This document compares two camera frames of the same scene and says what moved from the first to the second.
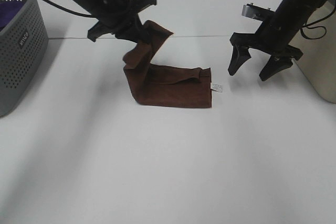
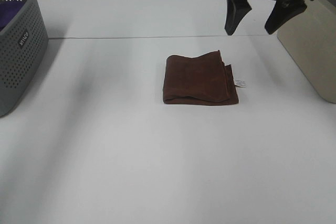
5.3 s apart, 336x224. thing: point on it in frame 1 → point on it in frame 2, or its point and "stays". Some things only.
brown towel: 163,86 → 204,79
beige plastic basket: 317,43 stays
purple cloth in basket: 8,11 stays
